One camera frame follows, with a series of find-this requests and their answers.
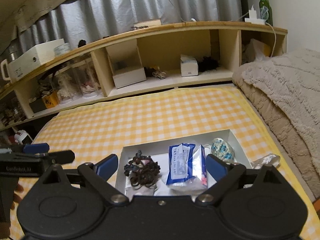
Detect yellow printed box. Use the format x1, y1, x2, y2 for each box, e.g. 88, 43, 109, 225
41, 91, 59, 109

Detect green glass bottle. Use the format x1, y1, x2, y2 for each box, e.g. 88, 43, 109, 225
258, 0, 273, 27

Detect pile of small trinkets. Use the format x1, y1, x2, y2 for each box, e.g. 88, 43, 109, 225
0, 97, 26, 128

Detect dark brown bundle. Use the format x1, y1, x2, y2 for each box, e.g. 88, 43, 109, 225
144, 66, 160, 78

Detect person's left hand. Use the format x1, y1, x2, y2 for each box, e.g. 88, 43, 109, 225
10, 182, 25, 210

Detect small black box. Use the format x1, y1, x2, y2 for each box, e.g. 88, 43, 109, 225
29, 97, 47, 113

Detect clear plastic container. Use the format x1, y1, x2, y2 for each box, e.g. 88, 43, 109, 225
56, 67, 75, 105
81, 59, 102, 99

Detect yellow checked blanket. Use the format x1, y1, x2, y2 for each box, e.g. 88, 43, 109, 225
7, 86, 314, 240

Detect clear bag of small items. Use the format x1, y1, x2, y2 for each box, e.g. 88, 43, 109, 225
211, 137, 235, 161

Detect white power strip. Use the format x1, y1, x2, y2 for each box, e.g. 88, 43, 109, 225
244, 17, 267, 26

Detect white plastic bag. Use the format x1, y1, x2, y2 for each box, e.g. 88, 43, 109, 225
244, 39, 272, 62

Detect white red device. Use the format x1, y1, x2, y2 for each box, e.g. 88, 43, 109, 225
14, 129, 33, 144

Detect white cardboard box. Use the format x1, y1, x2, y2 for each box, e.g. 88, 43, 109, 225
115, 129, 253, 198

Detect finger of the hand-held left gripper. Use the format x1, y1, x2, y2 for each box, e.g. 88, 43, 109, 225
22, 143, 50, 154
37, 150, 75, 165

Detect white pocket tissue packet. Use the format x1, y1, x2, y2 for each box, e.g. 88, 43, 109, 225
192, 144, 209, 188

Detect beige fluffy blanket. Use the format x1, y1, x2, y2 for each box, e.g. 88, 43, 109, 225
232, 49, 320, 203

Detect open white shelf box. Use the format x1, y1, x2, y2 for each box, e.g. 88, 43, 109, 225
106, 46, 147, 89

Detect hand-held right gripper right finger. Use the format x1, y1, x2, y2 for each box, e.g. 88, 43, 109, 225
195, 154, 285, 207

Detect silver grey curtain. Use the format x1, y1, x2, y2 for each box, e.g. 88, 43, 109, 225
15, 0, 243, 55

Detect black fluffy item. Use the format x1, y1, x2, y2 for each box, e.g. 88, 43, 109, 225
197, 56, 222, 74

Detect blue white wet wipes packet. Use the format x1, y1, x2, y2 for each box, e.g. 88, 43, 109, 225
166, 143, 200, 186

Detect white cable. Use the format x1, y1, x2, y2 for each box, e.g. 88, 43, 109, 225
265, 21, 277, 58
161, 0, 198, 23

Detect white storage box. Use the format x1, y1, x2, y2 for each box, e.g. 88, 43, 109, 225
12, 39, 66, 68

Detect white tissue box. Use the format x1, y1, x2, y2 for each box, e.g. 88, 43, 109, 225
180, 54, 199, 77

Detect crumpled clear plastic bag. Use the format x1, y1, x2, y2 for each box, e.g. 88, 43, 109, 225
251, 153, 282, 170

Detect dark lace hair scrunchie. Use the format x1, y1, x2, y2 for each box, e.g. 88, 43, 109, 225
124, 150, 160, 188

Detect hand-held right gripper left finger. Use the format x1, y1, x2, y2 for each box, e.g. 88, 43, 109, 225
36, 154, 129, 207

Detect long wooden shelf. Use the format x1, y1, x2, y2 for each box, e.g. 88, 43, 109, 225
0, 21, 288, 130

